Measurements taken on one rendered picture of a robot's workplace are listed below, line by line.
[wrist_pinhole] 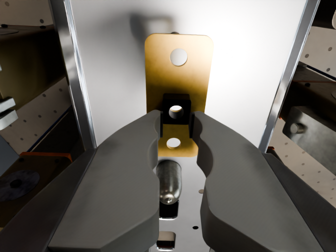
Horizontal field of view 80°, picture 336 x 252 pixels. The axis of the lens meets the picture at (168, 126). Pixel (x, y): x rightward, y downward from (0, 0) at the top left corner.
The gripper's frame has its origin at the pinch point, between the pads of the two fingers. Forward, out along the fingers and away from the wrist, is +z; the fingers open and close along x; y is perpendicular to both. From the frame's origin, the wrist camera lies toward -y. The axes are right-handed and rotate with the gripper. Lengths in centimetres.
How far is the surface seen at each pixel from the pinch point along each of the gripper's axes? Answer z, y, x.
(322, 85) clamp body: 14.6, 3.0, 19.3
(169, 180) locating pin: 5.6, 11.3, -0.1
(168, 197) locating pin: 4.1, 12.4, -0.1
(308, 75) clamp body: 20.9, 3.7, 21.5
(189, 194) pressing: 8.8, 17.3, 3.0
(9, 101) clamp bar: 4.0, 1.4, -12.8
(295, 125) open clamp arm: 8.5, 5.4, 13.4
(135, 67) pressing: 8.9, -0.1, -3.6
